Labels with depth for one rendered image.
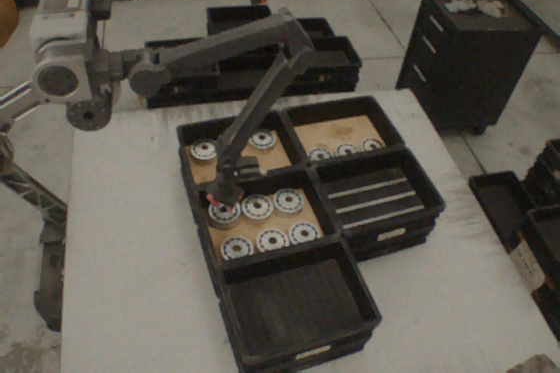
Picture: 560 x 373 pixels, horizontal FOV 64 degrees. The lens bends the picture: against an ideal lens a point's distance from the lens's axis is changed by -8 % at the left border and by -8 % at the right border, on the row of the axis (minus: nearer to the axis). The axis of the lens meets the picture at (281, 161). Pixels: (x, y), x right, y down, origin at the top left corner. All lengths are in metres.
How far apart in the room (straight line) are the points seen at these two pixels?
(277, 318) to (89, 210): 0.82
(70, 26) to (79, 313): 0.90
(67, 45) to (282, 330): 0.95
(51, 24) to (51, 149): 1.97
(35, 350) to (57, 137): 1.37
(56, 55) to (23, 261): 1.67
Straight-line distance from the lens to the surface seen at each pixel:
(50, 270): 2.33
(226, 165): 1.37
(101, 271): 1.72
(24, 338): 2.49
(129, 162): 2.00
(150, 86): 1.17
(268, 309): 1.46
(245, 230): 1.60
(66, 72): 1.17
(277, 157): 1.81
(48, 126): 3.32
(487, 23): 3.00
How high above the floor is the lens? 2.15
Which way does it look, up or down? 47 degrees down
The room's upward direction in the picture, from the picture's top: 8 degrees clockwise
